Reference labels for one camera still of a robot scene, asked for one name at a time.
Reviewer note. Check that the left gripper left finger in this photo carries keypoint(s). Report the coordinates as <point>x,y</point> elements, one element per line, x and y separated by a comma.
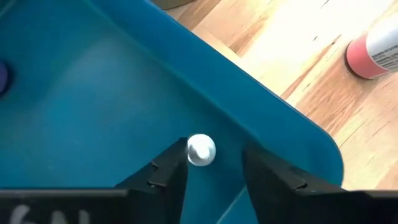
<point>164,186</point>

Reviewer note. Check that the blue plastic bin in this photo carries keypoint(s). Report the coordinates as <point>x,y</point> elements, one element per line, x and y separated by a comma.
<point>93,109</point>

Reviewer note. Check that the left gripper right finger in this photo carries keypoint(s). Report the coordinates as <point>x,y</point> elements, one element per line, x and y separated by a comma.
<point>270,186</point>

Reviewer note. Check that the small green food coloring bottle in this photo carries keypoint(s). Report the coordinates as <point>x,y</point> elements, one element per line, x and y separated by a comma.
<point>201,150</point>

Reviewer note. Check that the large red food coloring bottle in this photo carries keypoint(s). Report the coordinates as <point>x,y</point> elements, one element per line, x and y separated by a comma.
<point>363,59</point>

